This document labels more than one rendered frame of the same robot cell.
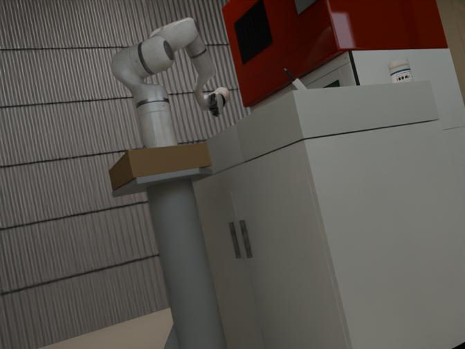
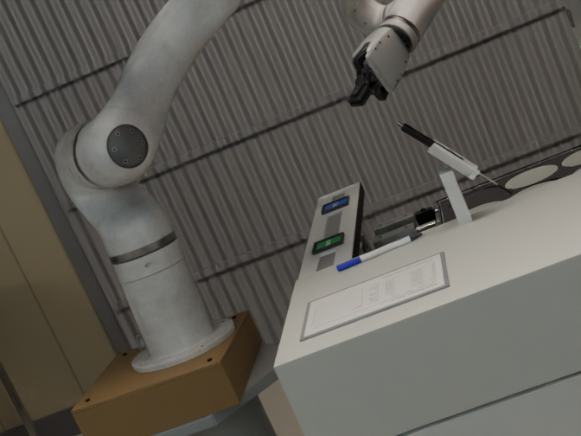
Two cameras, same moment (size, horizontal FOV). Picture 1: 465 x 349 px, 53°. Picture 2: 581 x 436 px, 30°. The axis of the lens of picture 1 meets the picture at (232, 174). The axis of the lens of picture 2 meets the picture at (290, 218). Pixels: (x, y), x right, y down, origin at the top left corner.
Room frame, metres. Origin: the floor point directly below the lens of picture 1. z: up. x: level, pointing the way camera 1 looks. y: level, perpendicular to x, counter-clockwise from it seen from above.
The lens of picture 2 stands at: (0.42, -1.16, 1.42)
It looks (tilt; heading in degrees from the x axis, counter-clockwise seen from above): 12 degrees down; 41
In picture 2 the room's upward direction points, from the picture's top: 24 degrees counter-clockwise
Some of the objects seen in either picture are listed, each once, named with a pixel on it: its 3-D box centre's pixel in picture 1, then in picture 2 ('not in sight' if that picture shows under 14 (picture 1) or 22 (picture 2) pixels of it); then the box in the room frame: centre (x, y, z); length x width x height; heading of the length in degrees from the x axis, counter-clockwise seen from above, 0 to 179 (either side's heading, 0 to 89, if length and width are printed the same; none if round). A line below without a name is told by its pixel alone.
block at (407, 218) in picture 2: not in sight; (395, 227); (2.03, 0.00, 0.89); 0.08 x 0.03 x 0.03; 120
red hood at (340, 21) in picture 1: (326, 27); not in sight; (2.48, -0.67, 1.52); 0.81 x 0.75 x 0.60; 30
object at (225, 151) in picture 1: (216, 156); (347, 259); (1.92, 0.05, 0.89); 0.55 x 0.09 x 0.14; 30
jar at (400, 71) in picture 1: (400, 74); not in sight; (1.68, -0.68, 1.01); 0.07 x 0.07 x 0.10
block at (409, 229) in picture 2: not in sight; (396, 239); (1.96, -0.04, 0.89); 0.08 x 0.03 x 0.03; 120
